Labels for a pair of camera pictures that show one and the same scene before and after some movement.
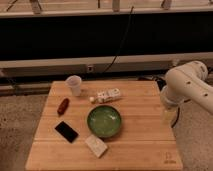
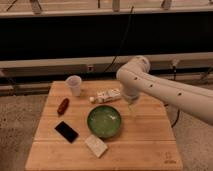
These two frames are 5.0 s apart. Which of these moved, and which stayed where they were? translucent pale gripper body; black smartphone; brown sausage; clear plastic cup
Moved: translucent pale gripper body
Stayed: brown sausage; clear plastic cup; black smartphone
